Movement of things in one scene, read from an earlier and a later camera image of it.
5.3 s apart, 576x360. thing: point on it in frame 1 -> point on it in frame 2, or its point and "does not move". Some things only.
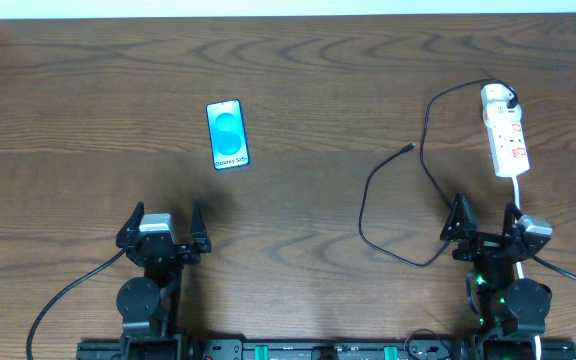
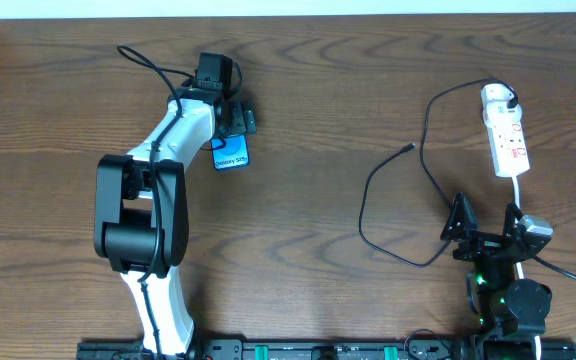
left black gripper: [163, 248] -> [239, 118]
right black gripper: [488, 244] does not move
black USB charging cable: [375, 247] does not move
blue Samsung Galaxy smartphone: [227, 134] does not move
